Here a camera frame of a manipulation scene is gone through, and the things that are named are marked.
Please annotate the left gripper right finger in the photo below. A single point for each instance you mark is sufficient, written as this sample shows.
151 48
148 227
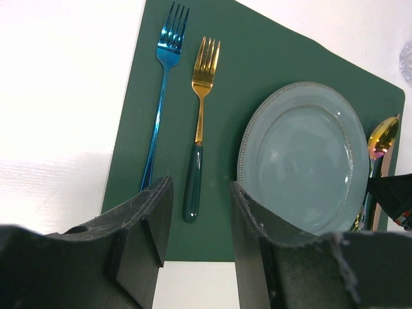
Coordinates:
281 266

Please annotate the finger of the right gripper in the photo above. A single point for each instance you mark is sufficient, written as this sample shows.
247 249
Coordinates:
393 194

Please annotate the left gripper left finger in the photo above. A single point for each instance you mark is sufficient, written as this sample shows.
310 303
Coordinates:
111 261

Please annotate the gold iridescent spoon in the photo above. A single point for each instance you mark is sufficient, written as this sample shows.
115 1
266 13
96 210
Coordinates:
363 221

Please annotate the copper knife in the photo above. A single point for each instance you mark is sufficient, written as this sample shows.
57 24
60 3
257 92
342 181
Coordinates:
386 167

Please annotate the teal round plate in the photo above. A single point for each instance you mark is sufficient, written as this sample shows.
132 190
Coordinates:
304 157

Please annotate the clear plastic cup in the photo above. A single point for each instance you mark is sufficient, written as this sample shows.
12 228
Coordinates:
405 62

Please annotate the dark green placemat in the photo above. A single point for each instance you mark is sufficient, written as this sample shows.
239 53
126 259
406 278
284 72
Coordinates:
257 57

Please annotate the gold fork green handle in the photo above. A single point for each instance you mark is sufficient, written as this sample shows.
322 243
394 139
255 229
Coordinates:
202 82

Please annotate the blue plastic spoon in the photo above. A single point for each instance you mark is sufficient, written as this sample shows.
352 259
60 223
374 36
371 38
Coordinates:
168 52

